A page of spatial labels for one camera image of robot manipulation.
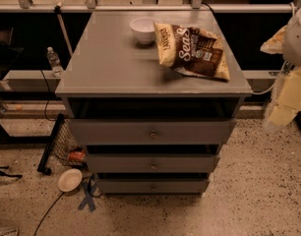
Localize grey drawer cabinet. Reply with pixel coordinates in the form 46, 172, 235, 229
56, 11, 251, 194

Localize grey drawer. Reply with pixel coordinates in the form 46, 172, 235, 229
97, 179, 210, 194
70, 119, 236, 146
86, 154, 219, 173

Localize white hanging cable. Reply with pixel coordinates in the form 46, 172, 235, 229
251, 1, 297, 96

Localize white bowl on cabinet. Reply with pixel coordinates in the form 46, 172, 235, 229
130, 17, 161, 44

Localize brown chip bag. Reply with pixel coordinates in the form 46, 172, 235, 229
154, 23, 230, 81

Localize grey bottom drawer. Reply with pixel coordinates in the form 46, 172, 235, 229
97, 179, 210, 194

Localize orange can in basket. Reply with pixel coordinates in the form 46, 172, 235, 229
68, 151, 85, 162

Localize black floor cable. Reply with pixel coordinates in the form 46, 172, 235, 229
32, 191, 66, 236

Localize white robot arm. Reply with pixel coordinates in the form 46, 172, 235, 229
260, 5, 301, 132

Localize grey top drawer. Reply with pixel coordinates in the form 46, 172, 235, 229
70, 119, 236, 146

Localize black strap on floor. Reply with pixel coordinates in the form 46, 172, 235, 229
0, 165, 24, 179

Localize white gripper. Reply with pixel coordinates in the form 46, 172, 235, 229
260, 25, 301, 132

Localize clear plastic water bottle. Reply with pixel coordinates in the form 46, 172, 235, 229
47, 47, 64, 78

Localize black mesh basket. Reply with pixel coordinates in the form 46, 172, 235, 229
37, 114, 85, 175

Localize grey middle drawer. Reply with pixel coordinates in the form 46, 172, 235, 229
86, 154, 219, 173

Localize grey metal rail frame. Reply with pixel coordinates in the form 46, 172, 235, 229
0, 0, 301, 93

